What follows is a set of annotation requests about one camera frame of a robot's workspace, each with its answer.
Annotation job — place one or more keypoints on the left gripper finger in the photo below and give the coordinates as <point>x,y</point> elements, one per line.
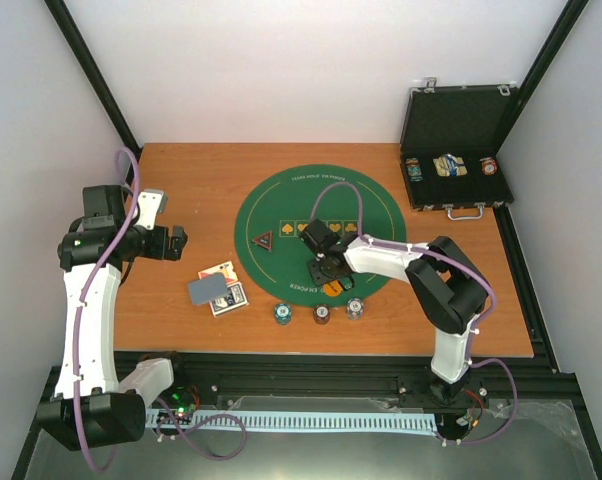
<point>178,238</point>
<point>174,253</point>

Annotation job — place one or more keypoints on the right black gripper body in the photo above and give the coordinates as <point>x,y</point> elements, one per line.
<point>324,275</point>

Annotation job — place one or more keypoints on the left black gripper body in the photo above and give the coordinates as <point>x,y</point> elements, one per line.
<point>158,249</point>

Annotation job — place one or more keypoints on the orange round blind button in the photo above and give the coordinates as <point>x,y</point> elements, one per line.
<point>332,289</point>

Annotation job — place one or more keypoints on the red brown chip stack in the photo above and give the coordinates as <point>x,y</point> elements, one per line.
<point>321,314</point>

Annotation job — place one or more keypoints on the green blue chip stack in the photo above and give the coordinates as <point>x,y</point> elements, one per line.
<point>283,313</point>

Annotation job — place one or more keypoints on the triangular red dealer button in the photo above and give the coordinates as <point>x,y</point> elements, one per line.
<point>264,240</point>

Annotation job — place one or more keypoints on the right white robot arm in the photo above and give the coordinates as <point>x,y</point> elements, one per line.
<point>453,295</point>

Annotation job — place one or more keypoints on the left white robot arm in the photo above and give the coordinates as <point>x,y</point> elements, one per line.
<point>93,310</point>

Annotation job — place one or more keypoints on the purple white chip stack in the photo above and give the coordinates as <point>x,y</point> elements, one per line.
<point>354,308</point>

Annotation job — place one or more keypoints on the grey card deck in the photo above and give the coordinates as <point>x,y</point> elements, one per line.
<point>207,289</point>

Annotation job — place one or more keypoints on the red playing card box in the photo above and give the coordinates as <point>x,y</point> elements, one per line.
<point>226,269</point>

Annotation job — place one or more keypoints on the round green poker mat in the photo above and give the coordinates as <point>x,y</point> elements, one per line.
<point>292,229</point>

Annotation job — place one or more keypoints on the blue playing card box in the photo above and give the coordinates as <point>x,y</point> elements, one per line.
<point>234,299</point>

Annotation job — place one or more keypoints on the wrapped card deck in case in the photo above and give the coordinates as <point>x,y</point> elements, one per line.
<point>449,165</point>

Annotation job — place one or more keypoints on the black poker chip case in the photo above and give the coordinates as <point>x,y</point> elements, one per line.
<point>465,121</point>

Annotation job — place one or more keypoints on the red chips in case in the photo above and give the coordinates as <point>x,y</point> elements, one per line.
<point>488,166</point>

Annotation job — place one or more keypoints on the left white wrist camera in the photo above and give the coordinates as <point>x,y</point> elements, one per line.
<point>151,203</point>

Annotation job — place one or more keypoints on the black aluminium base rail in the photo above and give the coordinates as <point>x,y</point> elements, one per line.
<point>218,379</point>

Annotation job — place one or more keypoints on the light blue cable duct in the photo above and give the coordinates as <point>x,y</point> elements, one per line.
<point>299,422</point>

